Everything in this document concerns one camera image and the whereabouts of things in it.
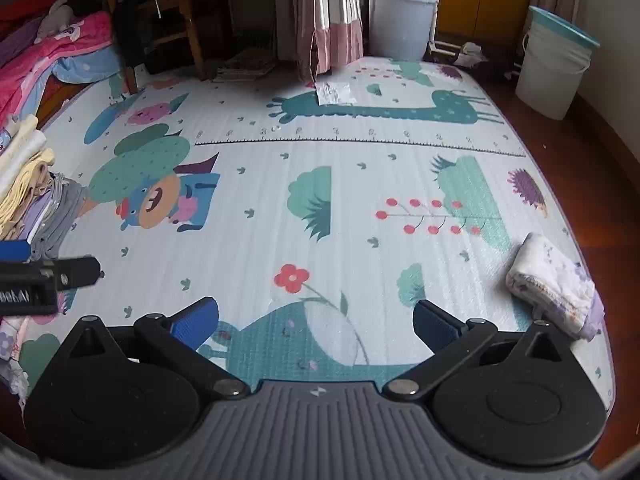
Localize stack of folded clothes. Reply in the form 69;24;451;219
1;115;87;262

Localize folded white purple floral cloth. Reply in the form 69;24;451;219
506;233;604;341

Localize cartoon animal play mat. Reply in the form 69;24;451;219
13;58;588;398

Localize pink cartoon blanket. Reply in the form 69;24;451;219
1;11;113;125

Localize crumpled white paper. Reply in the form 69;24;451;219
314;80;357;106

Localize white rag on floor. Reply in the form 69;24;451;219
454;41;488;68

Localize wooden chair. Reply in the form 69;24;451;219
105;0;206;94

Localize white bucket teal rim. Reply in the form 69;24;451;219
515;6;600;120

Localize striped pink curtain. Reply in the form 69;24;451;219
276;0;363;82

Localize white bucket with green plant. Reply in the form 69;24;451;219
368;0;439;62

